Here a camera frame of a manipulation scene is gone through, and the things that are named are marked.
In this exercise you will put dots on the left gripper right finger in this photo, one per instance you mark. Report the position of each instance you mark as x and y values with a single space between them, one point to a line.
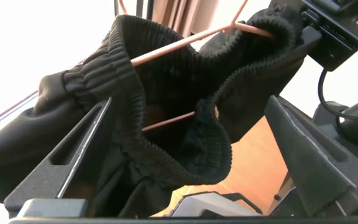
322 168

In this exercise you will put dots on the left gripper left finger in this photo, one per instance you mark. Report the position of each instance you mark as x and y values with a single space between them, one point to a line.
42 183

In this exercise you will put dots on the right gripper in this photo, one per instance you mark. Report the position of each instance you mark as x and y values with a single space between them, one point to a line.
337 40

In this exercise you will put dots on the black garment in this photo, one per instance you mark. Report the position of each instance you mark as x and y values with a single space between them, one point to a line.
104 71

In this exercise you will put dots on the brown curtain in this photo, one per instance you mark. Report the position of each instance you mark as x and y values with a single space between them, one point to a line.
179 12

